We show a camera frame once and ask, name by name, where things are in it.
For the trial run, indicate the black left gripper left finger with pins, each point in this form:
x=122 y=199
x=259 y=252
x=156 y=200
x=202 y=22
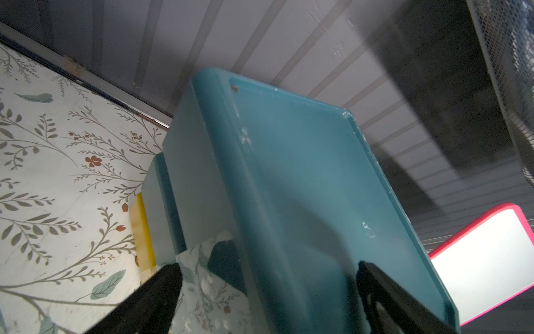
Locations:
x=150 y=309

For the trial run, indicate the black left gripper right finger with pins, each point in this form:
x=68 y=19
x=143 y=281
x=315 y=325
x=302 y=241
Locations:
x=391 y=309

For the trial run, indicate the yellow drawer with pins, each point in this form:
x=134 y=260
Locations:
x=142 y=239

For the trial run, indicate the teal drawer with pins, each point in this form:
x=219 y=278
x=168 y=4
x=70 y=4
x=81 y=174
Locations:
x=162 y=215

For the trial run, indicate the teal drawer cabinet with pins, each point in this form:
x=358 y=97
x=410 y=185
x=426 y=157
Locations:
x=296 y=184

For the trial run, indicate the pink framed whiteboard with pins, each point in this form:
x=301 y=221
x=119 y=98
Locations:
x=488 y=262

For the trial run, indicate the floral patterned table mat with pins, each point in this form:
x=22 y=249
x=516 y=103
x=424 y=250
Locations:
x=72 y=164

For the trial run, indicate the white mesh wall basket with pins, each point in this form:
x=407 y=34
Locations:
x=505 y=33

